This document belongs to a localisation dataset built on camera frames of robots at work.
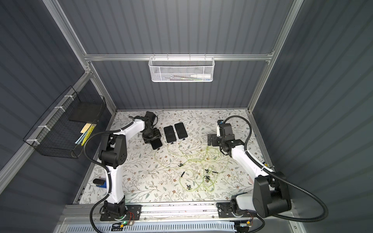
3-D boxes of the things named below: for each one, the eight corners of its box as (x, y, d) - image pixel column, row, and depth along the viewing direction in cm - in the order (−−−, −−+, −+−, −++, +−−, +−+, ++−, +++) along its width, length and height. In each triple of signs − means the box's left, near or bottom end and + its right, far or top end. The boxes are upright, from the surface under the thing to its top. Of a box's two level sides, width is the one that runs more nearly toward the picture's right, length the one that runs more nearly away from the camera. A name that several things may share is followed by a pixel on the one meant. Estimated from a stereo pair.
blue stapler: (96, 186, 84) (91, 183, 79) (99, 181, 86) (94, 177, 81) (106, 188, 83) (102, 185, 79) (109, 183, 85) (105, 180, 81)
